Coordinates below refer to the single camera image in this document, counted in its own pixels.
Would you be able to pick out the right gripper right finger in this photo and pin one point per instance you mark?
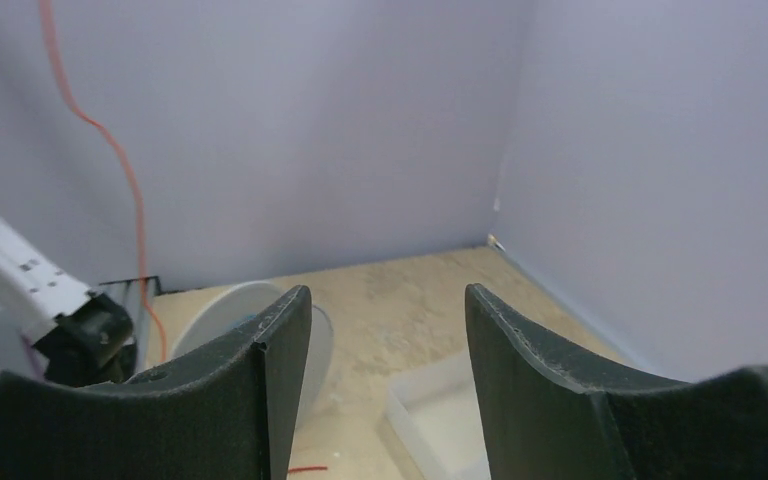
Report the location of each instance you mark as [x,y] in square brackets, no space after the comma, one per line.
[552,409]

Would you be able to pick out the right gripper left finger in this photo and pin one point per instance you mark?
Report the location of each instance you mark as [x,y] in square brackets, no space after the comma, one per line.
[226,410]

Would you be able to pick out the grey plastic cable spool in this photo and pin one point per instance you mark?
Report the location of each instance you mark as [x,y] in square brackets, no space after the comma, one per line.
[241,304]

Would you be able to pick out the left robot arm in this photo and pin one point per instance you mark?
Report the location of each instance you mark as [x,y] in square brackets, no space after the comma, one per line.
[76,335]

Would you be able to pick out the translucent plastic divided tray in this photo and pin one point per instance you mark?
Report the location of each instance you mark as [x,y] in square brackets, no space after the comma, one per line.
[434,412]

